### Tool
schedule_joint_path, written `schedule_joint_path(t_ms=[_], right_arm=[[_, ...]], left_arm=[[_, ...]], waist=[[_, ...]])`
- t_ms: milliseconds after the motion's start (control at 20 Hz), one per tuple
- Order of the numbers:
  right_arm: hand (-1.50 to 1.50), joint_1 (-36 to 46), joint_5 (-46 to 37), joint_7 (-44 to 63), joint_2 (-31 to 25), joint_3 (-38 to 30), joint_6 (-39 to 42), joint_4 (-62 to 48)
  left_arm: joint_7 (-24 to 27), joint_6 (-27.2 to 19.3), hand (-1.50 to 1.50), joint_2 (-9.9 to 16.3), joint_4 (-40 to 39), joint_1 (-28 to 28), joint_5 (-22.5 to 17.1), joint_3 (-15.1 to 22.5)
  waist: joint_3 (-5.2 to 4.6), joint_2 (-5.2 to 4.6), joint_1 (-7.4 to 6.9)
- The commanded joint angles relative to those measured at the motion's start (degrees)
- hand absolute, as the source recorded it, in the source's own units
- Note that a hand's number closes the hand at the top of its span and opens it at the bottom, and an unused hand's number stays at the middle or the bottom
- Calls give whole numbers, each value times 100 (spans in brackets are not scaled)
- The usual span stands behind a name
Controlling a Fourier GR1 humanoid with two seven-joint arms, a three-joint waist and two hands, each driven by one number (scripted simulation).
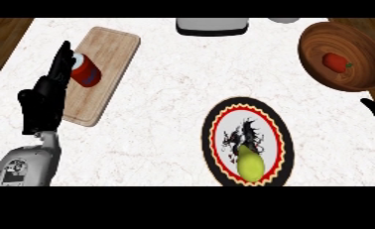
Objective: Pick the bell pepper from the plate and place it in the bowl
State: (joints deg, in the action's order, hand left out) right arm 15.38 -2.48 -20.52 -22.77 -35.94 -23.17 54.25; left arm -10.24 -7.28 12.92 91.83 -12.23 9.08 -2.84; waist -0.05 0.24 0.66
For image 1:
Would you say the black rimmed decorated plate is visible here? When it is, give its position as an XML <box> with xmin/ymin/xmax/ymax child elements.
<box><xmin>201</xmin><ymin>96</ymin><xmax>295</xmax><ymax>187</ymax></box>

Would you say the pale wooden cutting board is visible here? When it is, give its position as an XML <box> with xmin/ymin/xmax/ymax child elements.
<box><xmin>62</xmin><ymin>26</ymin><xmax>142</xmax><ymax>128</ymax></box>

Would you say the yellow-green pear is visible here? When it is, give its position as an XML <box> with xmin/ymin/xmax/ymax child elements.
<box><xmin>236</xmin><ymin>144</ymin><xmax>267</xmax><ymax>183</ymax></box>

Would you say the brown wooden bowl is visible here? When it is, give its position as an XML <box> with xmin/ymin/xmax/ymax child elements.
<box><xmin>297</xmin><ymin>21</ymin><xmax>375</xmax><ymax>93</ymax></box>

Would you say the red can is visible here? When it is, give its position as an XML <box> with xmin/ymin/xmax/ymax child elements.
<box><xmin>71</xmin><ymin>53</ymin><xmax>102</xmax><ymax>88</ymax></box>

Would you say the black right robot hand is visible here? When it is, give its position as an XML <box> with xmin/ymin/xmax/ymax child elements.
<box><xmin>359</xmin><ymin>97</ymin><xmax>375</xmax><ymax>117</ymax></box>

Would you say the pale grey round object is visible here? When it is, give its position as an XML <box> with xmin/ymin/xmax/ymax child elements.
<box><xmin>267</xmin><ymin>18</ymin><xmax>301</xmax><ymax>25</ymax></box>

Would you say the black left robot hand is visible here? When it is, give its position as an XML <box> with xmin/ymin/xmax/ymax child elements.
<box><xmin>16</xmin><ymin>40</ymin><xmax>78</xmax><ymax>136</ymax></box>

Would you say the grey and black appliance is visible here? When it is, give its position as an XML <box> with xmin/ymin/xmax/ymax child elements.
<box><xmin>174</xmin><ymin>18</ymin><xmax>251</xmax><ymax>38</ymax></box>

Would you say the red bell pepper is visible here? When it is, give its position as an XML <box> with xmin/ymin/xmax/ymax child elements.
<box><xmin>320</xmin><ymin>53</ymin><xmax>354</xmax><ymax>74</ymax></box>

